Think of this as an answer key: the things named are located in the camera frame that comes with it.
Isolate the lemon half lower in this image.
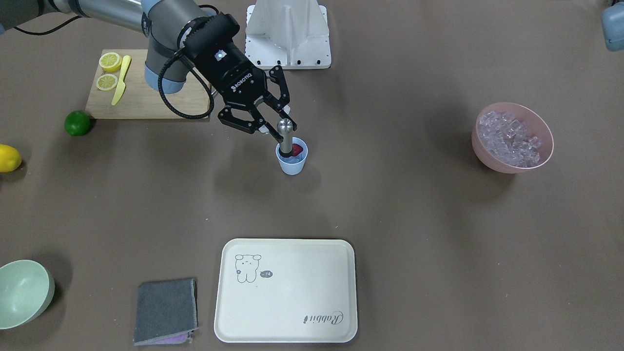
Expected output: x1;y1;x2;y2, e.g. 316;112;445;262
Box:
95;74;118;91

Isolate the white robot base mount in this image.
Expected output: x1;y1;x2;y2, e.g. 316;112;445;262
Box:
245;0;332;70

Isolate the mint green bowl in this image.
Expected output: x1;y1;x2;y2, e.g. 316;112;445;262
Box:
0;259;55;330

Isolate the wooden cutting board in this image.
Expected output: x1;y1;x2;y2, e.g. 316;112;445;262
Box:
85;49;209;119

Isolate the yellow plastic knife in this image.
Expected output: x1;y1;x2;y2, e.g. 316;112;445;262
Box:
111;55;132;106

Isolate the whole yellow lemon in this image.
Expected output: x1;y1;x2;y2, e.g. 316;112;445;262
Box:
0;144;22;173

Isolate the green lime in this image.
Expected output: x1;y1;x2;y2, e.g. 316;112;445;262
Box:
64;110;92;136

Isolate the lemon half upper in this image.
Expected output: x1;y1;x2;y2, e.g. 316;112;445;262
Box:
98;52;122;73

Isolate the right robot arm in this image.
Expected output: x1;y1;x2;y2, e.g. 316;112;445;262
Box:
1;0;297;144

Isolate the lemon half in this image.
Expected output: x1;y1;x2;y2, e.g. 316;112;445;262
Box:
98;52;122;73
95;74;118;91

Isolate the clear ice cube pile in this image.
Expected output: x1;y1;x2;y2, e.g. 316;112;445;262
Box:
477;110;543;168

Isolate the grey folded cloth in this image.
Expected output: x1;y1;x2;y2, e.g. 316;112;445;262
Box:
132;278;198;347

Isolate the light blue cup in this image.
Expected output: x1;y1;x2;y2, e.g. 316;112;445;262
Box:
275;137;309;175

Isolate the steel muddler black tip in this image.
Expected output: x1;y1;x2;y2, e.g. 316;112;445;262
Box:
277;118;294;158

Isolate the red strawberry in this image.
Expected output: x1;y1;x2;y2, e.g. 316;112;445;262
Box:
292;143;305;158

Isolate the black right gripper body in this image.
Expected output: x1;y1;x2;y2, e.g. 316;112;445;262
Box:
183;13;267;110

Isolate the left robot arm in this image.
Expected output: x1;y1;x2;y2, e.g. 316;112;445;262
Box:
601;0;624;52

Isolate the cream rabbit tray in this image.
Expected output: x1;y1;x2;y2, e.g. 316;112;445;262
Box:
214;238;358;344

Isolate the pink bowl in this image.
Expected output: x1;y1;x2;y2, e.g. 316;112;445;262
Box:
471;102;554;174

